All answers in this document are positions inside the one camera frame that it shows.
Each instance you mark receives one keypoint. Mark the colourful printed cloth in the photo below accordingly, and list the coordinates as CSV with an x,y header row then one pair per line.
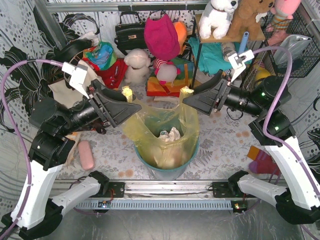
x,y
100,57

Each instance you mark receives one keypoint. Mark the yellow trash bag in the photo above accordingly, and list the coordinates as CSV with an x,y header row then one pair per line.
x,y
146,124

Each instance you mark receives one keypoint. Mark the yellow plush duck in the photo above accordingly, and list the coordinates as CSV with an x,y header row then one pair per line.
x,y
260,72

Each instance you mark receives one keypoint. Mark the purple red sock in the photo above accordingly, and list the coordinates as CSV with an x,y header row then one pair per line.
x,y
262,162

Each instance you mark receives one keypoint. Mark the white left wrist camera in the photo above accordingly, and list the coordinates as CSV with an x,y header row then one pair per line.
x,y
78,77

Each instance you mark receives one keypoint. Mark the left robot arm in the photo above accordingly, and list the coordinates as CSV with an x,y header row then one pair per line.
x,y
36,213

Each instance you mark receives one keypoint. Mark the wooden shelf rack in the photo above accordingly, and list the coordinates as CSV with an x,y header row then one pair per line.
x,y
228,47

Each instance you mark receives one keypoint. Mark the silver foil pouch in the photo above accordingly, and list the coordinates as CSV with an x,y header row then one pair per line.
x,y
295,44

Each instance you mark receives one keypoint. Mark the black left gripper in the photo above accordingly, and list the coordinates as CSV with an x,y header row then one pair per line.
x,y
99,103

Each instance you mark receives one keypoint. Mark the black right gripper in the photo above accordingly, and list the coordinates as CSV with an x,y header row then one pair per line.
x,y
220,93

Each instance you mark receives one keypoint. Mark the floral patterned floor mat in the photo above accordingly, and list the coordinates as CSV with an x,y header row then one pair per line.
x,y
225,140

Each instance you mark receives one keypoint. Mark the red cloth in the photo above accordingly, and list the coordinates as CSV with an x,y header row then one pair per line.
x,y
113,76

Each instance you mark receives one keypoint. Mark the pink plush pig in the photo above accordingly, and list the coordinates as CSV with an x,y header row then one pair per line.
x,y
165,71

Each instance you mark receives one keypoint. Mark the pink glasses case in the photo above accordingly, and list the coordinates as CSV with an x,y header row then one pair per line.
x,y
86,157

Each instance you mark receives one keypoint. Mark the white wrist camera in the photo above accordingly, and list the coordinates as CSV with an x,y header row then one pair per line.
x,y
238,63
78,77

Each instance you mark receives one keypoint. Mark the white plush lamb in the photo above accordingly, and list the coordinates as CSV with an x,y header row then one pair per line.
x,y
138,62

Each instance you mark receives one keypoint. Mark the cream canvas tote bag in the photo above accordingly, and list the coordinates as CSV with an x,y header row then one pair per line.
x,y
68,97

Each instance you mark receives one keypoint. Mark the crumpled white paper trash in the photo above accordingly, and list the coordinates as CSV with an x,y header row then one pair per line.
x,y
170,135

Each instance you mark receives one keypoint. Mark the teal plastic trash bin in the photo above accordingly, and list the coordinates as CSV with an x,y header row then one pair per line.
x,y
167,157

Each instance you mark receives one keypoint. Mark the black wire basket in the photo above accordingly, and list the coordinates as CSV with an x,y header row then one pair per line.
x,y
310,57

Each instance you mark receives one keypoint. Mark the white plush dog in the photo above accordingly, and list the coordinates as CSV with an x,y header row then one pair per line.
x,y
216,18

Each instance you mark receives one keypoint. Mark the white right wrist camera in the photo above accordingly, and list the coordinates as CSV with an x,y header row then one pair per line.
x,y
238,63

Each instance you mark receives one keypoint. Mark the pink plush toy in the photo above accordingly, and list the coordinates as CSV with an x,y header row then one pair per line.
x,y
282,11

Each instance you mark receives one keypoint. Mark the black leather handbag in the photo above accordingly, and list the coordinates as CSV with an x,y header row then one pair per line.
x,y
130,36

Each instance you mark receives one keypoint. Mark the blue lint roller mop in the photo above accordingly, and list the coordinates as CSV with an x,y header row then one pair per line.
x,y
243,42

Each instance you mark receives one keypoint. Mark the orange plush toy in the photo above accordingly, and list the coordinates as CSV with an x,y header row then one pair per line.
x,y
181,31

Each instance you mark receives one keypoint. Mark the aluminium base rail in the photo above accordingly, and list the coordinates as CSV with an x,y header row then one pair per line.
x,y
170,192

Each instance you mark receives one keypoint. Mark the rainbow striped bag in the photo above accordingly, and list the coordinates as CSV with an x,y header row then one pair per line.
x,y
155,89

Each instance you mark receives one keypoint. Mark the brown teddy bear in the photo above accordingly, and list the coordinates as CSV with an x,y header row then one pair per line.
x,y
245,17

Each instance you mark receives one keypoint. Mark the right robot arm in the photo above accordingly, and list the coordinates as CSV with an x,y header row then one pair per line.
x,y
299,201

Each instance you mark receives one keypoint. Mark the teal folded cloth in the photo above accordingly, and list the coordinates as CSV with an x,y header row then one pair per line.
x,y
211,57

